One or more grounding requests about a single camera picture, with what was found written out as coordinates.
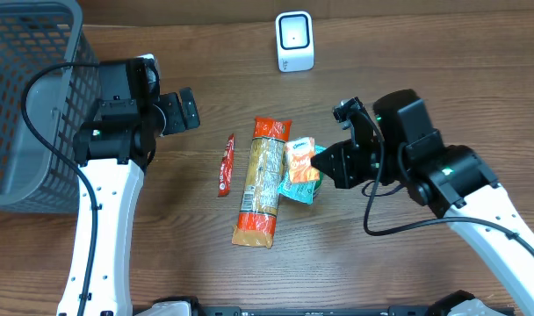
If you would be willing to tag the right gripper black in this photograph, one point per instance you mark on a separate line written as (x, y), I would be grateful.
(352, 164)

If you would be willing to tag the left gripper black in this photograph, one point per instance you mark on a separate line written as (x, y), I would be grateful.
(175, 112)

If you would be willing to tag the orange tissue pack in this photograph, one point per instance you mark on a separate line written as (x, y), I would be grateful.
(298, 154)

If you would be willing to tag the teal tissue pack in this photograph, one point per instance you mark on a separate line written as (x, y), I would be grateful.
(299, 192)

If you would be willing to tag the red chocolate bar wrapper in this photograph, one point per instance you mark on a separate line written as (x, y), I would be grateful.
(226, 167)

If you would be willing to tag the spaghetti pack orange ends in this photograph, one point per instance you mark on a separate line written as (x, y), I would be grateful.
(257, 217)

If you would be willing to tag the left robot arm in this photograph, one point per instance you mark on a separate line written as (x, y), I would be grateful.
(99, 272)

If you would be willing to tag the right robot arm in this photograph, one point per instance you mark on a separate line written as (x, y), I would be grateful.
(398, 143)

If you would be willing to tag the white barcode scanner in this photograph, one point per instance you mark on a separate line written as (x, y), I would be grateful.
(295, 41)

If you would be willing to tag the grey plastic mesh basket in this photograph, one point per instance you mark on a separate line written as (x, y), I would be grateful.
(35, 35)

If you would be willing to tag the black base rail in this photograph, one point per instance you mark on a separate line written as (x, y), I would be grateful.
(393, 310)

